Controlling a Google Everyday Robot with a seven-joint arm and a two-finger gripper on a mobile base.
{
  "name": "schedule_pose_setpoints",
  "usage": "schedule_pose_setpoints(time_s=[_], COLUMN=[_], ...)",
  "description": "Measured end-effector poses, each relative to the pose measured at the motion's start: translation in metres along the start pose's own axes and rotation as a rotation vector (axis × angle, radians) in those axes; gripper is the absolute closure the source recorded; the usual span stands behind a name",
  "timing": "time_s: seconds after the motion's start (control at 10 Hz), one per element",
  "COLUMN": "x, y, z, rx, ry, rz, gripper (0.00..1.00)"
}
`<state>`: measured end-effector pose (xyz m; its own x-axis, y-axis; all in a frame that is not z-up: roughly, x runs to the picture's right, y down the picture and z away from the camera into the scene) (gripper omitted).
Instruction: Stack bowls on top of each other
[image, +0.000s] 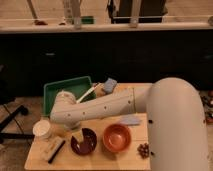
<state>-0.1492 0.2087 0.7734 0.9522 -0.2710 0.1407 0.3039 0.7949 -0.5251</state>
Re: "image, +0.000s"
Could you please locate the dark maroon bowl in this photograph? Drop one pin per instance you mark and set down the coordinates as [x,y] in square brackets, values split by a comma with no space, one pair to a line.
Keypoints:
[88,144]

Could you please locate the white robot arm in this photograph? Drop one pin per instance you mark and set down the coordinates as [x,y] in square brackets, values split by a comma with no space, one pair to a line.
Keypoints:
[176,122]

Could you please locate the green plastic tray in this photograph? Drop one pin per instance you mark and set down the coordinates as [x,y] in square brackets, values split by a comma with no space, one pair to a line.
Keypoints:
[78,86]

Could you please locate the blue cloth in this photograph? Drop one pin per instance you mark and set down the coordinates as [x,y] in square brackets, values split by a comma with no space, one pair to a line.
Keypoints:
[130,120]

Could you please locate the orange bowl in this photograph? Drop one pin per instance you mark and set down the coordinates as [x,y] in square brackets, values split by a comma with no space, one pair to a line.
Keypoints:
[116,138]

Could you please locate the bunch of brown grapes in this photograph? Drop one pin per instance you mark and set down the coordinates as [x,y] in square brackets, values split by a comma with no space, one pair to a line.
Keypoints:
[143,150]

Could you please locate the white paper cup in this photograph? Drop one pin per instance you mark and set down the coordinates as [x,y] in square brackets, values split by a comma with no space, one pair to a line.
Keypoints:
[42,129]

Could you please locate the black office chair base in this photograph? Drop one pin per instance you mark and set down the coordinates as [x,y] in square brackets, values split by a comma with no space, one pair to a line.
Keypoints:
[5,98]

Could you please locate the brush with black handle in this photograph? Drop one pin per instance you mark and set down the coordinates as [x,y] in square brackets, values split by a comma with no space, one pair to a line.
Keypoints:
[52,148]

